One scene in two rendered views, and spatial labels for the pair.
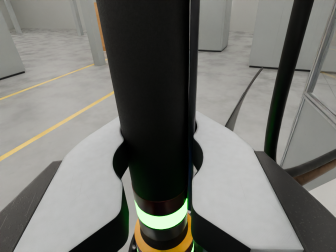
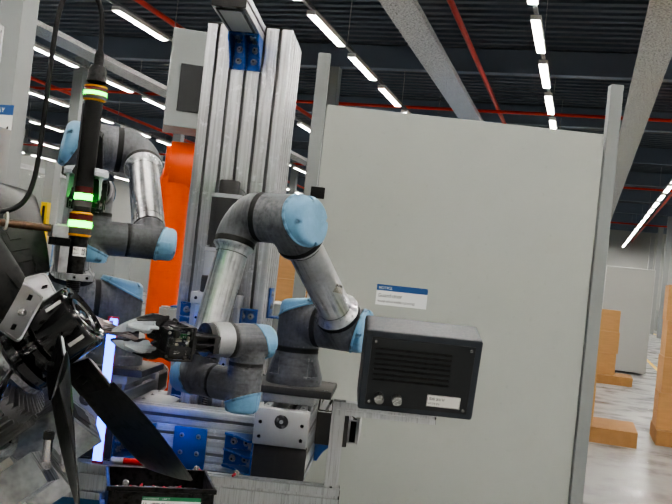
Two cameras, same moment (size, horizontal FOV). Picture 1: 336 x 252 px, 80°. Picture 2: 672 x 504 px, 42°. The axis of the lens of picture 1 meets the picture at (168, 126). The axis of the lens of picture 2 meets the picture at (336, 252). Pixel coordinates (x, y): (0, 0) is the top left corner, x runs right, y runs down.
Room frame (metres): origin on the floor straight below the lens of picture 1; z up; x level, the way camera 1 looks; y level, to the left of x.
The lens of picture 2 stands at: (1.80, 0.18, 1.34)
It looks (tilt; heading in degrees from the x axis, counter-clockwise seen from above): 1 degrees up; 169
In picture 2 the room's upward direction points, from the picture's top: 6 degrees clockwise
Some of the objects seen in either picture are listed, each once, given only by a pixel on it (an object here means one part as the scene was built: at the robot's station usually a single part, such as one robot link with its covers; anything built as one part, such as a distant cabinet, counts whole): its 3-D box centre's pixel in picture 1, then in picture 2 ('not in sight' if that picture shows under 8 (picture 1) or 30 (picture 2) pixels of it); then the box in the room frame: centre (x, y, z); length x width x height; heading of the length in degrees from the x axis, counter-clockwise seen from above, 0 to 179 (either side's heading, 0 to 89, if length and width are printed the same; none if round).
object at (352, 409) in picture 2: not in sight; (383, 412); (-0.16, 0.69, 1.04); 0.24 x 0.03 x 0.03; 80
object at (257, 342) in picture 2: not in sight; (249, 342); (-0.12, 0.37, 1.17); 0.11 x 0.08 x 0.09; 117
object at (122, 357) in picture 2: not in sight; (116, 343); (-0.68, 0.06, 1.09); 0.15 x 0.15 x 0.10
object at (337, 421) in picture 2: not in sight; (335, 443); (-0.18, 0.59, 0.96); 0.03 x 0.03 x 0.20; 80
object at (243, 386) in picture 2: not in sight; (237, 385); (-0.13, 0.35, 1.08); 0.11 x 0.08 x 0.11; 52
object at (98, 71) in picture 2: not in sight; (86, 171); (0.09, 0.01, 1.48); 0.04 x 0.04 x 0.46
